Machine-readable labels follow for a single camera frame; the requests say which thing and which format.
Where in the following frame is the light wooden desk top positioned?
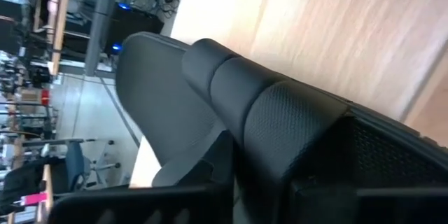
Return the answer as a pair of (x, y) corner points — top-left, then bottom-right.
(48, 0), (74, 76)

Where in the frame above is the grey metal pillar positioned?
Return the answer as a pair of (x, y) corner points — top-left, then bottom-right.
(83, 0), (118, 78)

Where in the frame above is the blue-grey office chair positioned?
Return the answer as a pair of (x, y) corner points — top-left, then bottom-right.
(64, 139), (122, 192)

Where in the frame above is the black foam slide sandal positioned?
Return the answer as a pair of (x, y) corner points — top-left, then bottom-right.
(114, 30), (448, 190)

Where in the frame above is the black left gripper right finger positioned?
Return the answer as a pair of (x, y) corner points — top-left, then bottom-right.
(289, 167), (448, 224)

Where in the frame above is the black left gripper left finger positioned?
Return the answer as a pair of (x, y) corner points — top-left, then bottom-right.
(48, 131), (236, 224)

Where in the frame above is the black computer tower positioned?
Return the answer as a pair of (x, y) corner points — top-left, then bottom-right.
(104, 2), (165, 57)

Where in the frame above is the pink box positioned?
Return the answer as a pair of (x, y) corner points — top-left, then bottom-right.
(20, 192), (48, 207)

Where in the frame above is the black bag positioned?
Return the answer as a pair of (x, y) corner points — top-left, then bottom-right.
(0, 162), (46, 214)

